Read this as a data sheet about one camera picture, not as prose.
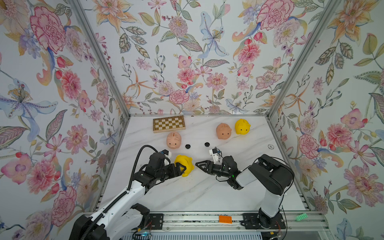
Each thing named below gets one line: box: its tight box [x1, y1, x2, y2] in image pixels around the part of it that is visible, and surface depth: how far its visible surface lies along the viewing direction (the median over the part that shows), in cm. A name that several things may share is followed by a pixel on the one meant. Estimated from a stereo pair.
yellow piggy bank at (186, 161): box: [174, 154, 195, 177], surface depth 84 cm
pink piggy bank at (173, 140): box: [166, 131, 182, 150], surface depth 98 cm
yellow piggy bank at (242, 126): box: [234, 118, 251, 135], surface depth 106 cm
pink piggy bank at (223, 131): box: [216, 122, 232, 140], surface depth 103 cm
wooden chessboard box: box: [153, 115, 186, 133], surface depth 113 cm
